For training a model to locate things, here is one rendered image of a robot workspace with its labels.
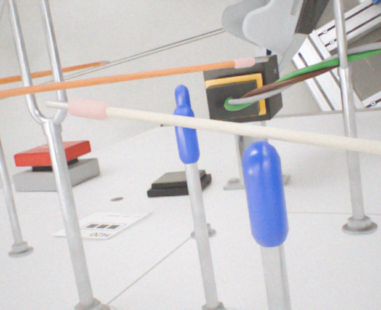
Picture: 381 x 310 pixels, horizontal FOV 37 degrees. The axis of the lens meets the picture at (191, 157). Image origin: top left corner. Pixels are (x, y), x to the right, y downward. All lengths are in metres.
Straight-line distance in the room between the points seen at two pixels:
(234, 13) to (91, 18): 2.06
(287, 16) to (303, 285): 0.28
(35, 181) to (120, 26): 1.92
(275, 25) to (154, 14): 1.87
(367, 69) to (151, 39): 0.99
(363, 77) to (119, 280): 1.30
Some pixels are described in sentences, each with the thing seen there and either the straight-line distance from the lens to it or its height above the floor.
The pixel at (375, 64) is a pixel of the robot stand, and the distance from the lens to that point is 1.55.
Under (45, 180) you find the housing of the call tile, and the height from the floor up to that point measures 1.11.
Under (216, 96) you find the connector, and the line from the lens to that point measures 0.35.
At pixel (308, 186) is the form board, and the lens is 0.40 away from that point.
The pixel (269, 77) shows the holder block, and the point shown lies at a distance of 0.39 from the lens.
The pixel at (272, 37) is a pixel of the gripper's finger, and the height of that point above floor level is 1.10.
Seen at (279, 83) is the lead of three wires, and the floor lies 1.22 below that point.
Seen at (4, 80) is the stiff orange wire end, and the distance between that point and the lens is 0.36.
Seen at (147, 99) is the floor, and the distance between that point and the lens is 2.08.
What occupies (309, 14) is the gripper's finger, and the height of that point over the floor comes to 1.10.
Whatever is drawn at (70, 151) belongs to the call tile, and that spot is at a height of 1.11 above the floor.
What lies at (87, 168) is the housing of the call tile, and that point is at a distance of 0.52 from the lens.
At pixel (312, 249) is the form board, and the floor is 1.18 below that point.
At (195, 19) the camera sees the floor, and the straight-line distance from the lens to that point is 2.21.
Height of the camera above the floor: 1.45
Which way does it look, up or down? 51 degrees down
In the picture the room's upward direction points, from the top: 45 degrees counter-clockwise
